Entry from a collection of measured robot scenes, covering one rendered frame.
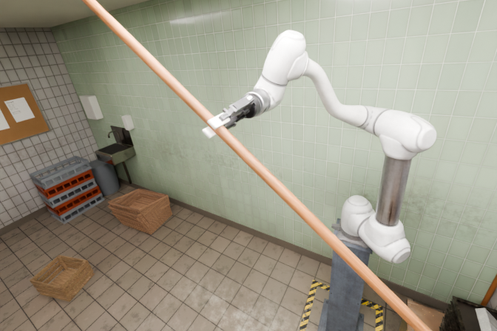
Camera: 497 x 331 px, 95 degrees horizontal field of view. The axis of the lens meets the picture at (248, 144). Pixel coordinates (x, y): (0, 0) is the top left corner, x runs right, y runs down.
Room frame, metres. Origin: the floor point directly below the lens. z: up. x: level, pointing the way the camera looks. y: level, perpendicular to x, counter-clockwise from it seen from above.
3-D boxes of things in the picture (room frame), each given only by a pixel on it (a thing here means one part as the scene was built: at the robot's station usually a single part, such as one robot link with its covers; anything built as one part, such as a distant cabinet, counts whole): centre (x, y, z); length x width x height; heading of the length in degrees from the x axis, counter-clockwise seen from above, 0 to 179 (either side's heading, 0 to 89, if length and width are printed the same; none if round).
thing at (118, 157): (3.17, 2.01, 0.69); 0.46 x 0.36 x 0.94; 57
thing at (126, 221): (2.52, 1.53, 0.14); 0.56 x 0.49 x 0.28; 63
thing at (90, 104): (3.55, 2.36, 1.45); 0.28 x 0.11 x 0.36; 57
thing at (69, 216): (2.99, 2.77, 0.08); 0.60 x 0.40 x 0.15; 149
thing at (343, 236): (1.06, -0.58, 1.03); 0.22 x 0.18 x 0.06; 60
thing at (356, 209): (1.04, -0.60, 1.17); 0.18 x 0.16 x 0.22; 15
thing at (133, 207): (2.52, 1.52, 0.32); 0.56 x 0.49 x 0.28; 65
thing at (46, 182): (2.99, 2.76, 0.68); 0.60 x 0.40 x 0.15; 147
